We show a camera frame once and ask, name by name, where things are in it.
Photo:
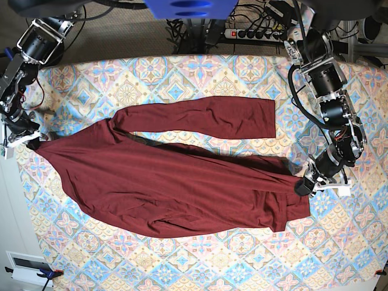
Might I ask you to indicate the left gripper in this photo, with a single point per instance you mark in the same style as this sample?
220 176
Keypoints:
324 166

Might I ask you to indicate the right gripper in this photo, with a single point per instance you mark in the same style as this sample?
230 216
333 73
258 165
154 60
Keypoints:
19 126

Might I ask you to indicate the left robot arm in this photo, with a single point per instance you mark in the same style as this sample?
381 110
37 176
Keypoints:
311 53

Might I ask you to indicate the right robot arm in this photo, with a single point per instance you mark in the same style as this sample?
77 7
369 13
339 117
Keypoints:
39 44

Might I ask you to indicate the patterned tablecloth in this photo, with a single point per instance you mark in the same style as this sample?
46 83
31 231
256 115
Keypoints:
343 242

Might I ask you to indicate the orange clamp lower right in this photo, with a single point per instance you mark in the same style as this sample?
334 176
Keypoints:
380 273

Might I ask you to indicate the blue clamp lower left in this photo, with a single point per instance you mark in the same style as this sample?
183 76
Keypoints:
48 274

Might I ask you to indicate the white power strip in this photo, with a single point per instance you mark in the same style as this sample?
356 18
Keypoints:
252 35

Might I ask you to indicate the round speaker top right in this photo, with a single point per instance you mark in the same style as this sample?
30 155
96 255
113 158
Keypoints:
369 29

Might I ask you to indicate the blue handled clamp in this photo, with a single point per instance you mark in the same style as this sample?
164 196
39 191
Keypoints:
9 53

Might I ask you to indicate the white wall box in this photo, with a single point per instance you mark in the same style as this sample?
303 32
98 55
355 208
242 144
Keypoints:
26 268

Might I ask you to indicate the blue plastic mount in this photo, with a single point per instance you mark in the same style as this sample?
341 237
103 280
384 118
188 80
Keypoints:
191 9

